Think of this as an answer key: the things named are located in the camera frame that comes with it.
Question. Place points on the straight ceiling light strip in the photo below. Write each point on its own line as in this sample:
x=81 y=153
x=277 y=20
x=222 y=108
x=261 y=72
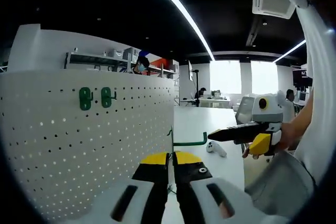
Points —
x=288 y=51

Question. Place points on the person's white shirt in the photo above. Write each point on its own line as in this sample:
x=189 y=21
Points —
x=317 y=77

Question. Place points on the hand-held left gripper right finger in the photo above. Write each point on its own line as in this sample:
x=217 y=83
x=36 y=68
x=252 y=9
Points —
x=189 y=171

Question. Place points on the green hook assembly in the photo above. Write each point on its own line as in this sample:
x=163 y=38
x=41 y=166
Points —
x=105 y=98
x=189 y=144
x=84 y=100

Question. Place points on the grey mesh office chair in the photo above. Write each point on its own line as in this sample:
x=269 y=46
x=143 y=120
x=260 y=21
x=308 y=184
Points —
x=283 y=179

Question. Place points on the metal shelving rack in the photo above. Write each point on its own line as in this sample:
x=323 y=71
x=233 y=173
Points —
x=92 y=58

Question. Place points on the person's right hand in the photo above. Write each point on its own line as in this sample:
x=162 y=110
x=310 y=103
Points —
x=290 y=136

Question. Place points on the empty grey office chair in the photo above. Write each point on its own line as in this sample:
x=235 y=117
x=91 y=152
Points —
x=245 y=108

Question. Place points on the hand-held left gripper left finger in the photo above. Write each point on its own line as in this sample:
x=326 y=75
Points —
x=152 y=171

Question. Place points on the monitor on black stand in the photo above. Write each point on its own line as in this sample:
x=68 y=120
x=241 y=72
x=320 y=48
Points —
x=196 y=87

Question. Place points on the white handheld controller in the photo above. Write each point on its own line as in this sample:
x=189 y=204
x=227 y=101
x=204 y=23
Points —
x=216 y=149

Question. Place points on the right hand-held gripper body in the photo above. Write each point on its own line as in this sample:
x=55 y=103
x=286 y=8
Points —
x=273 y=113

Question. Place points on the curved ceiling light strip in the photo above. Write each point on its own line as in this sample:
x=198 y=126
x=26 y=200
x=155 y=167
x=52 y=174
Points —
x=193 y=20

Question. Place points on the white perforated mounting plate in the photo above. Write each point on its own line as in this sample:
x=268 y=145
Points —
x=118 y=78

